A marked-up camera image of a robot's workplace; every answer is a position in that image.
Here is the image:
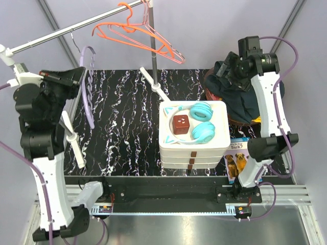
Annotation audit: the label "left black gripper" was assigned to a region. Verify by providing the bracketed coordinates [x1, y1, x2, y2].
[38, 65, 85, 120]

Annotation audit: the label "lavender plastic hanger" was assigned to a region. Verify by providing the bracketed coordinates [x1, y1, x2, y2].
[71, 31, 96, 129]

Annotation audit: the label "navy blue shorts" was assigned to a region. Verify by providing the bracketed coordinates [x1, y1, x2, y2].
[204, 61, 286, 125]

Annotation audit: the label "orange plastic hanger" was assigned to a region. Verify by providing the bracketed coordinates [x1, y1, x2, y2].
[91, 1, 176, 61]

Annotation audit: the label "yellow shorts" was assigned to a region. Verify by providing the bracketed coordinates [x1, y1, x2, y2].
[251, 116, 262, 124]

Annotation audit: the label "pink wire hanger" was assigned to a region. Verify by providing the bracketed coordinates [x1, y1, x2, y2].
[108, 0, 186, 64]
[109, 0, 186, 63]

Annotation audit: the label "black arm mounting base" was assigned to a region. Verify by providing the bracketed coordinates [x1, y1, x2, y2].
[65, 176, 262, 215]

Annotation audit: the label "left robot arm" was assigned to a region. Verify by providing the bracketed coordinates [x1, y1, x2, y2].
[13, 67, 110, 241]

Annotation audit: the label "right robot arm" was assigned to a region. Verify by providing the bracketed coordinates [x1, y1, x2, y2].
[216, 36, 298, 203]

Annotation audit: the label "brown translucent basket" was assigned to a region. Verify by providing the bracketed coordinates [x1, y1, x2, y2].
[203, 76, 264, 126]

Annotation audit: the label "metal clothes rack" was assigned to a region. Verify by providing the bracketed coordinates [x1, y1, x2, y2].
[0, 0, 177, 169]

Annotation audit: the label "teal cat-ear headphones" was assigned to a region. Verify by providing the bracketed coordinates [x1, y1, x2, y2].
[163, 102, 215, 145]

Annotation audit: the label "brown cube charger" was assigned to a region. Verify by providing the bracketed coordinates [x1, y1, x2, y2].
[172, 115, 190, 135]

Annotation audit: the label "dog picture book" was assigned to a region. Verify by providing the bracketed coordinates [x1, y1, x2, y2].
[223, 137, 250, 184]

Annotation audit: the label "white stacked storage box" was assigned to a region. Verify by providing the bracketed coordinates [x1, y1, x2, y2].
[159, 101, 230, 169]

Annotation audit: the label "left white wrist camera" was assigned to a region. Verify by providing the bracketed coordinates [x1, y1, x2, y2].
[7, 63, 43, 87]

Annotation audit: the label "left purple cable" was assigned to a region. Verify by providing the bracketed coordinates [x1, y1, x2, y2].
[0, 83, 109, 245]

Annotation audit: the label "purple cable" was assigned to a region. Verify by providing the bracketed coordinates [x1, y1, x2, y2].
[251, 36, 299, 222]
[0, 83, 109, 245]

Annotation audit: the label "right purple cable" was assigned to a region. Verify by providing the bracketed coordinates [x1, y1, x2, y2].
[251, 36, 299, 222]

